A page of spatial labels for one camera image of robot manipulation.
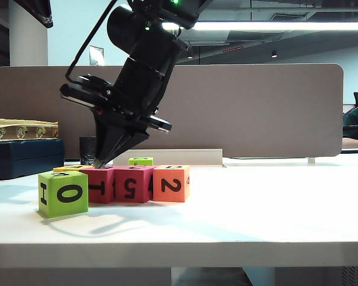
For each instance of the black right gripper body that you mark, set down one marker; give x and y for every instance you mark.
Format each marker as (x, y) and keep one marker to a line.
(122, 110)

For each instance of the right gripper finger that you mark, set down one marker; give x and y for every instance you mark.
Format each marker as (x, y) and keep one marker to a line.
(103, 140)
(128, 141)

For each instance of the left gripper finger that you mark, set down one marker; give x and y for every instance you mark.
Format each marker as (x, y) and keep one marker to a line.
(37, 9)

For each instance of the green block with letter U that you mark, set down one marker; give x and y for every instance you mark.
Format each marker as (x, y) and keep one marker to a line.
(144, 162)

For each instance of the pink block with number 5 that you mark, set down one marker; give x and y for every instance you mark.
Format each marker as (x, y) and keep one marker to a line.
(119, 178)

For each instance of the yellow block with letter Q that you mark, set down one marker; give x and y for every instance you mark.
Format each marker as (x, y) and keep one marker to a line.
(68, 169)

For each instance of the pink block with letter T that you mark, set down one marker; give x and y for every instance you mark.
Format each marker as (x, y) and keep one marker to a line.
(106, 199)

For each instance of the orange block with number 2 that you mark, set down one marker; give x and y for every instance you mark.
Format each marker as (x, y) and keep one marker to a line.
(161, 195)

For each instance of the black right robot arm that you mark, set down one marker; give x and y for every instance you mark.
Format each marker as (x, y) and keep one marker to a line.
(146, 68)

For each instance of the green block with letter O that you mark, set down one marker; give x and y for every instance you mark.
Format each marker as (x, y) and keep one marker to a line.
(77, 208)

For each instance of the black mug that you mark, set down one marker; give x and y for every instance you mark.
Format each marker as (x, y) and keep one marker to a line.
(86, 152)

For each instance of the yellow patterned box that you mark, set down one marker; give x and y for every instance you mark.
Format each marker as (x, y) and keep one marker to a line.
(24, 131)

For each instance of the dark blue case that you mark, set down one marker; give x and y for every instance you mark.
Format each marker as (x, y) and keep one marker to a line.
(24, 158)

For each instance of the red LED ceiling sign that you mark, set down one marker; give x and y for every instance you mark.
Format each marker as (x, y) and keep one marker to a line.
(232, 49)

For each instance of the brown desk divider panel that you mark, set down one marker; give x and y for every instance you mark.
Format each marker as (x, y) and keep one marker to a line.
(256, 113)

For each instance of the black ceiling spotlight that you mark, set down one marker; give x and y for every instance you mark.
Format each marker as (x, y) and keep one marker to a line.
(274, 54)

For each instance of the long ceiling light strip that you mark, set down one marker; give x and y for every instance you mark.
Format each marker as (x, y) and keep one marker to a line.
(286, 26)

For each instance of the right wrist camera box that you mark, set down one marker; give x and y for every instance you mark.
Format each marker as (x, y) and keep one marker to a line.
(92, 82)

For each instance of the paper wall sign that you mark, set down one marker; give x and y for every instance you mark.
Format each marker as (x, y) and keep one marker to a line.
(96, 56)

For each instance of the white divider foot bracket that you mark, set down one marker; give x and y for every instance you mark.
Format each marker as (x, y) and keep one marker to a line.
(311, 161)

